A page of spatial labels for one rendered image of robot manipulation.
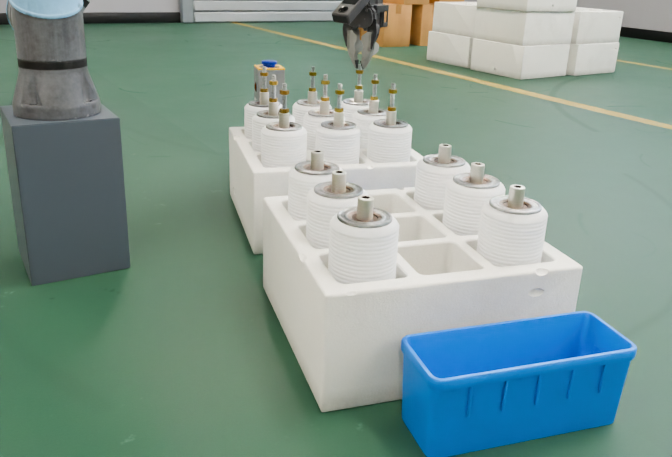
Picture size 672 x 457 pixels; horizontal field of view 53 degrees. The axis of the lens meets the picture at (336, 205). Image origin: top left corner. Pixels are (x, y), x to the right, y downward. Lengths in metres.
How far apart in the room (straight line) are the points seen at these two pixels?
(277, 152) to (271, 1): 5.40
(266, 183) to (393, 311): 0.54
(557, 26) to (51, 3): 3.22
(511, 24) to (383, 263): 3.15
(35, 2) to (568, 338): 1.00
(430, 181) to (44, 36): 0.71
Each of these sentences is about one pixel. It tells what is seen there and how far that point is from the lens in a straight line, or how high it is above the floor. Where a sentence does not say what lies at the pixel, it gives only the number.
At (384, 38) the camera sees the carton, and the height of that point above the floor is 0.06.
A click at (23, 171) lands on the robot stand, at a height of 0.22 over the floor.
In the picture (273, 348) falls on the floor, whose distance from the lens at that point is 1.10.
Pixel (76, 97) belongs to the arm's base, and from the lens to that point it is 1.30.
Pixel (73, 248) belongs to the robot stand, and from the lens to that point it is 1.35.
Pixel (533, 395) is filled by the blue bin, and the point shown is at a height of 0.07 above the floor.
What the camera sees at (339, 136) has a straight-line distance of 1.41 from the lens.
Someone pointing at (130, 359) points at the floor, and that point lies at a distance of 1.10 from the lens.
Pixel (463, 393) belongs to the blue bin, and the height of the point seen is 0.09.
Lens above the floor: 0.58
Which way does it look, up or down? 20 degrees down
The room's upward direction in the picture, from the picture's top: 2 degrees clockwise
